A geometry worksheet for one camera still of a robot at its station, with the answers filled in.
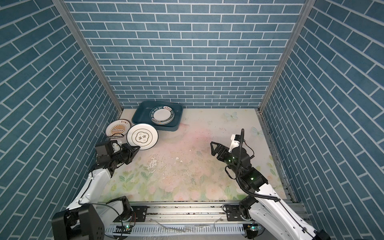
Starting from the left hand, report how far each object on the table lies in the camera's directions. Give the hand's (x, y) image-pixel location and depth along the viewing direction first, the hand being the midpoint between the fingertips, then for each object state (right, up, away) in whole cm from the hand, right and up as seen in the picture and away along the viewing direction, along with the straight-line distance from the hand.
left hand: (140, 145), depth 83 cm
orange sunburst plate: (-27, +8, +25) cm, 38 cm away
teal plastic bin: (-13, +23, +36) cm, 44 cm away
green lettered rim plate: (+5, +19, +30) cm, 35 cm away
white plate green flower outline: (-1, +5, +5) cm, 8 cm away
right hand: (+41, +2, -8) cm, 41 cm away
